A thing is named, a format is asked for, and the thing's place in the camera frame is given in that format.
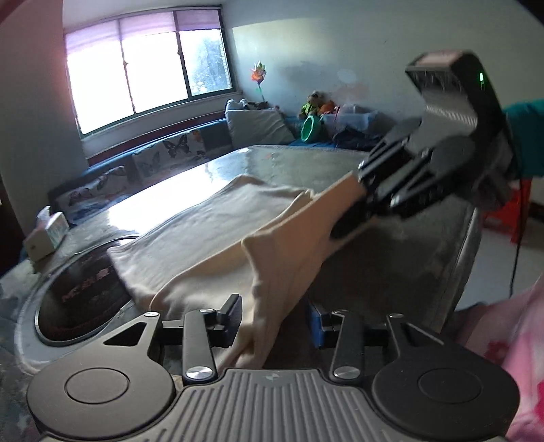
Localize colourful pinwheel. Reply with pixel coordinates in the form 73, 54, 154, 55
250, 60, 269, 105

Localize person's right hand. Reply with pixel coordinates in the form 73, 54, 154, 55
478, 168, 517, 210

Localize person's right forearm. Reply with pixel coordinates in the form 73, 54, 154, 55
501, 99, 544, 179

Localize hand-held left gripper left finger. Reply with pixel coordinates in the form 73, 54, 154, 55
104, 293, 243, 382

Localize grey pillow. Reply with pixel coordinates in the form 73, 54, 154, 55
224, 99, 296, 149

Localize plush toy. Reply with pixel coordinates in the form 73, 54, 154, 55
300, 90, 336, 120

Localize red plastic stool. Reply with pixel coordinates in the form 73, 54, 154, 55
482, 176, 534, 234

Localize clear plastic storage box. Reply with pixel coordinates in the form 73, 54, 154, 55
325, 104, 379, 132

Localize dark blue clothes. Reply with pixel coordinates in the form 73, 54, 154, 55
331, 127, 383, 151

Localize black cable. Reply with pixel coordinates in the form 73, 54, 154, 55
508, 178, 525, 296

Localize blue corner sofa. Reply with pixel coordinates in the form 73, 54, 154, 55
47, 115, 383, 226

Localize cream long-sleeve garment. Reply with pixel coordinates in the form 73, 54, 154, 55
106, 172, 375, 368

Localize window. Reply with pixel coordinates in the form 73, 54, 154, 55
63, 5, 235, 139

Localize round black induction cooktop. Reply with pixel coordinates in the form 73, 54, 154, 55
34, 251, 134, 345

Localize white tissue box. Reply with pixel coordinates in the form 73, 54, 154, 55
23, 206, 69, 262

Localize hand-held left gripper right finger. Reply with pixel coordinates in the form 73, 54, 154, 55
309, 301, 460, 381

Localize green plastic bowl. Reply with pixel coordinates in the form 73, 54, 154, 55
301, 115, 327, 143

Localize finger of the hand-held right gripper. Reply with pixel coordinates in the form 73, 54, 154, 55
329, 170, 452, 241
359, 118, 426, 201

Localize person's pink clothing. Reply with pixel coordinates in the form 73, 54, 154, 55
453, 272, 544, 442

